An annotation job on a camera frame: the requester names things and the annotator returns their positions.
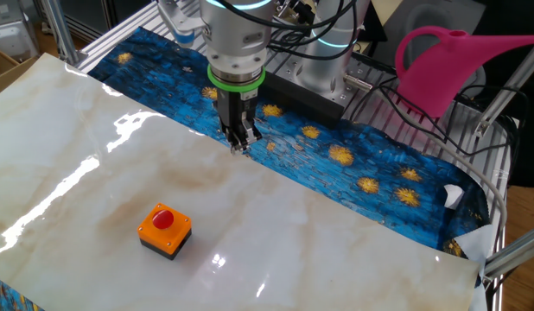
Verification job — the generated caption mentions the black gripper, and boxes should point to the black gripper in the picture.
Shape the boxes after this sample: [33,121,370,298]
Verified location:
[215,88,263,156]

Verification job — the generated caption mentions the orange box red push button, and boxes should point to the orange box red push button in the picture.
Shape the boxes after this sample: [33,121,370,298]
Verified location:
[137,202,193,261]

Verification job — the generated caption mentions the blue starry painting cloth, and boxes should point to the blue starry painting cloth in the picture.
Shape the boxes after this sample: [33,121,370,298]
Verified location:
[0,26,497,311]

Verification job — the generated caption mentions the glossy marble pattern sheet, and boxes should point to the glossy marble pattern sheet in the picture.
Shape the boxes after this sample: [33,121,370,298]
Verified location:
[0,53,482,311]

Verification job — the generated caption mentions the pink plastic watering can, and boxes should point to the pink plastic watering can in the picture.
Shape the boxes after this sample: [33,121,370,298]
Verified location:
[394,24,534,119]

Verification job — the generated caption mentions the brown cardboard box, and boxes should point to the brown cardboard box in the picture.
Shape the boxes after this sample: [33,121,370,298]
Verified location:
[0,42,39,99]

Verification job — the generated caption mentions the silver metal case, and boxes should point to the silver metal case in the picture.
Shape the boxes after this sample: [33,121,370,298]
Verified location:
[0,0,39,61]

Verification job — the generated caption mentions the green flange ring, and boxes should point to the green flange ring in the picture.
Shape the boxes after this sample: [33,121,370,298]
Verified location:
[207,64,266,94]

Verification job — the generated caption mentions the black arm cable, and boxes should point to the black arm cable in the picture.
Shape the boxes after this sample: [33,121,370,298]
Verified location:
[214,0,359,61]

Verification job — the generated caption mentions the silver blue wrist camera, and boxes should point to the silver blue wrist camera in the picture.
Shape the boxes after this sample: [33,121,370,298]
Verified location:
[157,0,207,47]

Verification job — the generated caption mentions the aluminium frame post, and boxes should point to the aluminium frame post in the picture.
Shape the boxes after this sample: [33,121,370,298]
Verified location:
[474,42,534,138]
[482,223,534,280]
[41,0,80,66]

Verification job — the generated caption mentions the black table cable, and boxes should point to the black table cable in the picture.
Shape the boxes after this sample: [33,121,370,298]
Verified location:
[348,77,531,157]

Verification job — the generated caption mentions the grey cable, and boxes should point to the grey cable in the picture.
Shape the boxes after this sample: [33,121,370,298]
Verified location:
[396,114,509,260]

